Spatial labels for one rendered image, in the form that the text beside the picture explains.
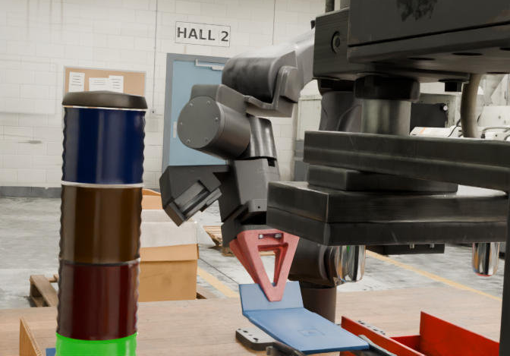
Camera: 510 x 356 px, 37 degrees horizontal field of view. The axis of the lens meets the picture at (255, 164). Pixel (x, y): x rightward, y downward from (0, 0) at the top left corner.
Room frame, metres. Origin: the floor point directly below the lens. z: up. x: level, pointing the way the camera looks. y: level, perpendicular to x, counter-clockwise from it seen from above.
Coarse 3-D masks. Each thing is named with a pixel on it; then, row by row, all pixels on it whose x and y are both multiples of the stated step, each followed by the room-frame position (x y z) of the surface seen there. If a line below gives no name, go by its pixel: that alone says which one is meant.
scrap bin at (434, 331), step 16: (352, 320) 0.89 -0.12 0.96; (432, 320) 0.94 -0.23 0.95; (448, 320) 0.91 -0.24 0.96; (368, 336) 0.85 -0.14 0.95; (384, 336) 0.83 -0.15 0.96; (400, 336) 0.94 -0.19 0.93; (416, 336) 0.95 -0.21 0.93; (432, 336) 0.93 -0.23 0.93; (448, 336) 0.91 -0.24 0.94; (464, 336) 0.88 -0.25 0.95; (480, 336) 0.85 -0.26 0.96; (400, 352) 0.80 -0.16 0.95; (416, 352) 0.77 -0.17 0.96; (432, 352) 0.93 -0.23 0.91; (448, 352) 0.90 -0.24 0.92; (464, 352) 0.88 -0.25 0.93; (480, 352) 0.85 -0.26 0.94; (496, 352) 0.83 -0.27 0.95
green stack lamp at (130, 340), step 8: (56, 336) 0.35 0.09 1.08; (128, 336) 0.35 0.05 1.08; (136, 336) 0.35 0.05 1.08; (56, 344) 0.35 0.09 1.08; (64, 344) 0.34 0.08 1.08; (72, 344) 0.34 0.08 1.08; (80, 344) 0.34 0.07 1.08; (88, 344) 0.34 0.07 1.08; (96, 344) 0.34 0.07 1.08; (104, 344) 0.34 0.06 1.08; (112, 344) 0.34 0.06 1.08; (120, 344) 0.34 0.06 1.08; (128, 344) 0.35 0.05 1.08; (136, 344) 0.35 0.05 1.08; (56, 352) 0.35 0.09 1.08; (64, 352) 0.34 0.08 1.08; (72, 352) 0.34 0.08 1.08; (80, 352) 0.34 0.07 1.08; (88, 352) 0.34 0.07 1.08; (96, 352) 0.34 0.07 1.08; (104, 352) 0.34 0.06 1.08; (112, 352) 0.34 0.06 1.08; (120, 352) 0.34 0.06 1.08; (128, 352) 0.35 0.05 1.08
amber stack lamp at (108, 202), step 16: (64, 192) 0.34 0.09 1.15; (80, 192) 0.34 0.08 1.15; (96, 192) 0.34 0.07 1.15; (112, 192) 0.34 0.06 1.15; (128, 192) 0.34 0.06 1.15; (64, 208) 0.34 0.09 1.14; (80, 208) 0.34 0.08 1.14; (96, 208) 0.34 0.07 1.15; (112, 208) 0.34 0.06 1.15; (128, 208) 0.34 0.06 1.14; (64, 224) 0.34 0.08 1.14; (80, 224) 0.34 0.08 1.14; (96, 224) 0.34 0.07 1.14; (112, 224) 0.34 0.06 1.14; (128, 224) 0.34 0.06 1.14; (64, 240) 0.34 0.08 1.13; (80, 240) 0.34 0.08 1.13; (96, 240) 0.34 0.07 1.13; (112, 240) 0.34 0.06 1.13; (128, 240) 0.34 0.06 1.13; (64, 256) 0.34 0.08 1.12; (80, 256) 0.34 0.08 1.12; (96, 256) 0.34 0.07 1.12; (112, 256) 0.34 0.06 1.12; (128, 256) 0.34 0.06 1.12
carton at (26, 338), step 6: (24, 318) 0.80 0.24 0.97; (24, 324) 0.77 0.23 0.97; (24, 330) 0.76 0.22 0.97; (30, 330) 0.75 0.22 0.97; (24, 336) 0.76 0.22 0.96; (30, 336) 0.73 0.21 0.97; (24, 342) 0.76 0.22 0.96; (30, 342) 0.72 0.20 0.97; (24, 348) 0.76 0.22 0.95; (30, 348) 0.71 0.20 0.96; (36, 348) 0.69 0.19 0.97; (18, 354) 0.80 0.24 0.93; (24, 354) 0.75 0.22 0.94; (30, 354) 0.71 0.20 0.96; (36, 354) 0.68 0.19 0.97
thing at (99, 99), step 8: (64, 96) 0.35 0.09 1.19; (72, 96) 0.34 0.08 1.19; (80, 96) 0.34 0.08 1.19; (88, 96) 0.34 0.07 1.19; (96, 96) 0.34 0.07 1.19; (104, 96) 0.34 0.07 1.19; (112, 96) 0.34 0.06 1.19; (120, 96) 0.34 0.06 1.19; (128, 96) 0.34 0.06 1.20; (136, 96) 0.35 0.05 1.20; (64, 104) 0.34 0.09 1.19; (72, 104) 0.34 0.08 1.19; (80, 104) 0.34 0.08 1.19; (88, 104) 0.34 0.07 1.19; (96, 104) 0.34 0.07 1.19; (104, 104) 0.34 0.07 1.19; (112, 104) 0.34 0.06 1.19; (120, 104) 0.34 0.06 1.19; (128, 104) 0.34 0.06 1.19; (136, 104) 0.34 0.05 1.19; (144, 104) 0.35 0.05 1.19
